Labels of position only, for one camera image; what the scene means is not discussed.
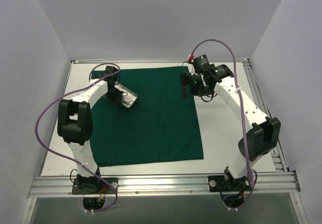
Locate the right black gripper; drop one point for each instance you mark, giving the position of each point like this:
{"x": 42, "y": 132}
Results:
{"x": 189, "y": 86}

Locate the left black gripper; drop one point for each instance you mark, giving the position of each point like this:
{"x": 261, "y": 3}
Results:
{"x": 117, "y": 97}

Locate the metal instrument tray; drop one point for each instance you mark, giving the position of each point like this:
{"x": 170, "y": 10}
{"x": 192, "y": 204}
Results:
{"x": 122, "y": 89}

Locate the green surgical cloth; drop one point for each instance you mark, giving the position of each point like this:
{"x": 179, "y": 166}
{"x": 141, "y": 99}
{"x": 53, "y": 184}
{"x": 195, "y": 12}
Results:
{"x": 159, "y": 127}

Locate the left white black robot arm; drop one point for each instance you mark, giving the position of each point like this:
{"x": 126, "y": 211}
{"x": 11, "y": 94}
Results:
{"x": 75, "y": 123}

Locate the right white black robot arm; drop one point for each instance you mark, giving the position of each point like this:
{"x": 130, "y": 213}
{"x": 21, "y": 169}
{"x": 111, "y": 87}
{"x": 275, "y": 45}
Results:
{"x": 260, "y": 132}

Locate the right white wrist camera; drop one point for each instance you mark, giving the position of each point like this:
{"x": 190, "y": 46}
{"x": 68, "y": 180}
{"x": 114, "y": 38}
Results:
{"x": 192, "y": 69}

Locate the back aluminium rail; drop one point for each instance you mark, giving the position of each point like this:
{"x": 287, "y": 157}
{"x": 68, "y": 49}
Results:
{"x": 121, "y": 61}

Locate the aluminium rail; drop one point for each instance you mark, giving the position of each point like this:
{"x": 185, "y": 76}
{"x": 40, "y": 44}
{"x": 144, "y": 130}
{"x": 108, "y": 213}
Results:
{"x": 121, "y": 61}
{"x": 277, "y": 152}
{"x": 162, "y": 185}

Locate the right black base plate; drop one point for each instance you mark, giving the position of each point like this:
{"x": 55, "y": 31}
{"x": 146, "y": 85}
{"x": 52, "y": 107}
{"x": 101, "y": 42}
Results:
{"x": 217, "y": 183}

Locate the front aluminium rail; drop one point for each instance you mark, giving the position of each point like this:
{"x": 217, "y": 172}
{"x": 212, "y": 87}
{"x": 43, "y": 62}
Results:
{"x": 162, "y": 185}

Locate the right aluminium rail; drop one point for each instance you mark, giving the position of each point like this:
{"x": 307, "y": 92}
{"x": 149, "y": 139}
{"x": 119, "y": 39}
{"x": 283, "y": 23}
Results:
{"x": 277, "y": 152}

